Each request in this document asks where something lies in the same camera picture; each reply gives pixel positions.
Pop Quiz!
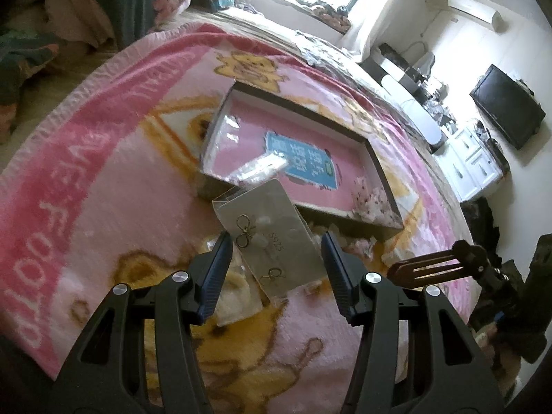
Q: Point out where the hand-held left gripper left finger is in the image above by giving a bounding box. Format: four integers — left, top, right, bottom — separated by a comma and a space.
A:
47, 230, 236, 414

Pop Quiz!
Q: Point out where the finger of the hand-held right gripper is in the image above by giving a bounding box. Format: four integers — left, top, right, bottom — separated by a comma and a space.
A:
387, 249, 460, 289

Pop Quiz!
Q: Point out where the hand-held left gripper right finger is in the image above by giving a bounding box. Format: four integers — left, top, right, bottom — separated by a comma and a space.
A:
321, 230, 505, 414

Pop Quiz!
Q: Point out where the clear earring card packet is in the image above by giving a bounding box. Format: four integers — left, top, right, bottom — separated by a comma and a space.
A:
211, 179, 326, 307

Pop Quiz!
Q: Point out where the shallow grey box pink inside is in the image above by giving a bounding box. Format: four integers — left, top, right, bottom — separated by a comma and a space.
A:
196, 80, 405, 240

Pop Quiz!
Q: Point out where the person's right forearm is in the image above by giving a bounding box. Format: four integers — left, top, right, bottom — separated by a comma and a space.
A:
522, 233, 552, 365

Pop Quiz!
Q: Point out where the person's right hand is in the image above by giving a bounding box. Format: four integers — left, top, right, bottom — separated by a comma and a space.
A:
474, 325, 518, 393

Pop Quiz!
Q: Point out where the crumpled clear plastic packet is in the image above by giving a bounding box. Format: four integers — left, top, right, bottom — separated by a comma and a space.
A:
216, 267, 266, 327

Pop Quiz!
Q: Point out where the dark clothes pile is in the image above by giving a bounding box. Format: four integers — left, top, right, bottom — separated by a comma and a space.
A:
461, 198, 503, 264

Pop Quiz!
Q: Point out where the pink flower hair accessory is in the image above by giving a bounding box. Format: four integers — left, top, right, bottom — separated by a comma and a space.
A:
351, 175, 395, 220

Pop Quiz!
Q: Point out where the small clear plastic bag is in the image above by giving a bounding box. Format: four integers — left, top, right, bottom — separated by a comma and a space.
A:
230, 155, 287, 182

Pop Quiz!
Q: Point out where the white drawer cabinet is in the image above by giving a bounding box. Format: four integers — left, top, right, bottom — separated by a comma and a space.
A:
440, 121, 512, 201

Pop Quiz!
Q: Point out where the blue printed card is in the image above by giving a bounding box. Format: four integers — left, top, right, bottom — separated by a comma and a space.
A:
263, 131, 341, 190

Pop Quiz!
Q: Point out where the pink bear printed blanket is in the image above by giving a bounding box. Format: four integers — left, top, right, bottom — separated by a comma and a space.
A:
0, 21, 479, 414

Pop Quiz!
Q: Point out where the white bed footboard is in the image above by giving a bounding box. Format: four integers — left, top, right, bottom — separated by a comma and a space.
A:
382, 73, 449, 147

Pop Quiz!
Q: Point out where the black flat television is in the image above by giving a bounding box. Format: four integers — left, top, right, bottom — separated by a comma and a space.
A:
469, 64, 546, 151

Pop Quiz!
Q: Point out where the cluttered dark dresser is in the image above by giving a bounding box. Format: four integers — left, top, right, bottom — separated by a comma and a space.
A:
362, 43, 436, 91

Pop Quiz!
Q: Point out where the grey crumpled garment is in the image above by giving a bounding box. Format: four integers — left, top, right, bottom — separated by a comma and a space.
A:
293, 30, 363, 70

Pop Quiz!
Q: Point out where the white sheer curtain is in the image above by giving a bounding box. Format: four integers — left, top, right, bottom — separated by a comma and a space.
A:
341, 0, 436, 50

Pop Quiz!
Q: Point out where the pile of windowsill clutter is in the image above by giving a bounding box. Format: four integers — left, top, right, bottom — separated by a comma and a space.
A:
297, 0, 350, 33

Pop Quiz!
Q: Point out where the dark floral quilt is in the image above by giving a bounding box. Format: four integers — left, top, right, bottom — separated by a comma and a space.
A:
0, 0, 182, 108

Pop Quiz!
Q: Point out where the white wall air conditioner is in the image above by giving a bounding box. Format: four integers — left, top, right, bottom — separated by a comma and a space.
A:
447, 0, 503, 32

